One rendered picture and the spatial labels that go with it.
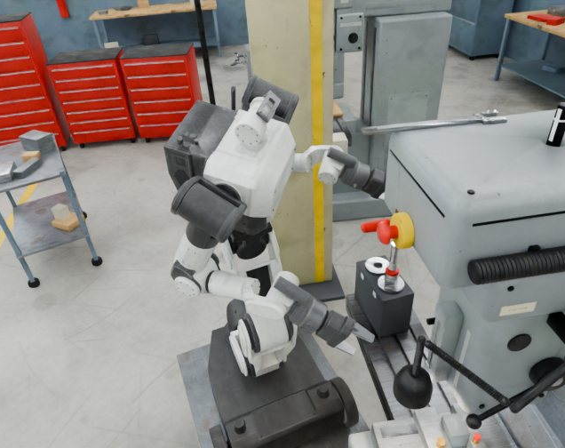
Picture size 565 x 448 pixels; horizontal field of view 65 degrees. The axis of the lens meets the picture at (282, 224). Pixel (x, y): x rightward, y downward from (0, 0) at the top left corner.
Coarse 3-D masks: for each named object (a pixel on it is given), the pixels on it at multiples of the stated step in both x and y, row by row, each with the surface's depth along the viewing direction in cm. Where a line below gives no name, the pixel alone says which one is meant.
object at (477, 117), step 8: (480, 112) 77; (488, 112) 77; (496, 112) 77; (432, 120) 76; (440, 120) 75; (448, 120) 75; (456, 120) 75; (464, 120) 75; (472, 120) 75; (480, 120) 75; (488, 120) 74; (496, 120) 74; (504, 120) 74; (368, 128) 74; (376, 128) 74; (384, 128) 74; (392, 128) 74; (400, 128) 74; (408, 128) 74; (416, 128) 74; (424, 128) 74
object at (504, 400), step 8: (424, 344) 77; (432, 344) 76; (440, 352) 74; (448, 360) 73; (456, 360) 73; (456, 368) 72; (464, 368) 71; (472, 376) 70; (480, 384) 69; (488, 384) 69; (488, 392) 68; (496, 392) 68; (504, 400) 67
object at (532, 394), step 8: (560, 368) 70; (552, 376) 69; (560, 376) 70; (536, 384) 69; (544, 384) 68; (552, 384) 69; (528, 392) 67; (536, 392) 67; (520, 400) 66; (528, 400) 66; (512, 408) 66; (520, 408) 66
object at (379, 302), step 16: (384, 256) 168; (368, 272) 161; (384, 272) 158; (368, 288) 160; (384, 288) 152; (400, 288) 151; (368, 304) 163; (384, 304) 150; (400, 304) 152; (384, 320) 155; (400, 320) 157; (384, 336) 160
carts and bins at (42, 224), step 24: (24, 144) 331; (48, 144) 331; (0, 168) 300; (24, 168) 301; (48, 168) 309; (0, 192) 288; (72, 192) 385; (0, 216) 296; (24, 216) 358; (48, 216) 355; (72, 216) 344; (24, 240) 330; (48, 240) 328; (72, 240) 328; (24, 264) 320; (96, 264) 348
